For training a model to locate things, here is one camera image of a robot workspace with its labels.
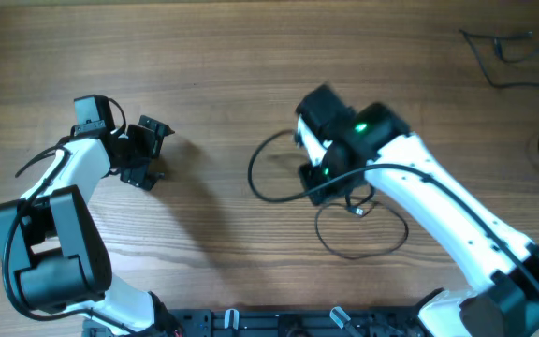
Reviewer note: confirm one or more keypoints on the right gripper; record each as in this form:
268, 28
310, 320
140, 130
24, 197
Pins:
324, 194

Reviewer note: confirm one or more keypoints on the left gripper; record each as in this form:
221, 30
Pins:
152, 142

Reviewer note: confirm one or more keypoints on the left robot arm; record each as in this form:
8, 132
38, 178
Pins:
54, 262

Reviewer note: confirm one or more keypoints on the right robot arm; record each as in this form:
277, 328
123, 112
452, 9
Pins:
348, 148

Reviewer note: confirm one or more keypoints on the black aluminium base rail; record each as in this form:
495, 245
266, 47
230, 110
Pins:
373, 322

